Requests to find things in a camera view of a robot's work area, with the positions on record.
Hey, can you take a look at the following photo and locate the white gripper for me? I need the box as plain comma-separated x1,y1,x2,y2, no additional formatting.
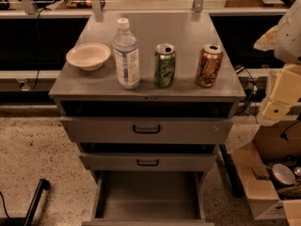
262,63,301,121

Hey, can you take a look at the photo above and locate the clear plastic water bottle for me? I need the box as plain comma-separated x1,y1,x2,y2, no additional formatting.
113,18,140,89

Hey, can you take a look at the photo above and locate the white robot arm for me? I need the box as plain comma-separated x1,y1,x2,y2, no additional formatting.
254,0,301,126

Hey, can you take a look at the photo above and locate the grey drawer cabinet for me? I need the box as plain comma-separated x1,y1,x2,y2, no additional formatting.
48,10,247,226

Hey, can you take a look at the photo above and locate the bottom grey drawer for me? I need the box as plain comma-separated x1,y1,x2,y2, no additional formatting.
81,171,214,226

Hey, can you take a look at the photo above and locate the grey drawer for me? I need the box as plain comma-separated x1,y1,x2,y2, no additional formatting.
80,153,215,171
61,117,232,144
81,171,214,226

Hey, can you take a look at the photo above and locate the middle grey drawer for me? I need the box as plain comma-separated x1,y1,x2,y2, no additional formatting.
80,153,215,171

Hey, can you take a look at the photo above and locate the top grey drawer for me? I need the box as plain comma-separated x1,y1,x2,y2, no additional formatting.
61,117,232,144

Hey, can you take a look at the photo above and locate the cardboard box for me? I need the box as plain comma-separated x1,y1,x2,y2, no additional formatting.
231,121,301,226

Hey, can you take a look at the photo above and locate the orange soda can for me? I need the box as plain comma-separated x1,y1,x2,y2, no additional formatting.
195,44,223,88

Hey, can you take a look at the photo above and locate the silver metal bowl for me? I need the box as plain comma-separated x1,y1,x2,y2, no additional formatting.
272,164,295,186

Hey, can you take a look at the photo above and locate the black floor bar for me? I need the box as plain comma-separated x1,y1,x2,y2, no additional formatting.
219,144,244,198

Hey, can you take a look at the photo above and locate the green soda can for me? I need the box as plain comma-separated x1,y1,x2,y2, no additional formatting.
154,43,176,88

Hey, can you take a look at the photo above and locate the white paper bowl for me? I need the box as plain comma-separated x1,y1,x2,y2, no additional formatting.
66,42,111,71

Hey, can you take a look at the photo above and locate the black stand leg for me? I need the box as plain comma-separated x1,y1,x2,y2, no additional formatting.
0,179,50,226

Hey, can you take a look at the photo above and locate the black cable right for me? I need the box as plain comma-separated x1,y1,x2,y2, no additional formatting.
234,64,259,115

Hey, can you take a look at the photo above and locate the black cable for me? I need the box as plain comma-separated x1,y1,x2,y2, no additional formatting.
30,7,52,91
234,64,259,115

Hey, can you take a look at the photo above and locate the black cable left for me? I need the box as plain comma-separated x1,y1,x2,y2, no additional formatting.
30,7,52,91

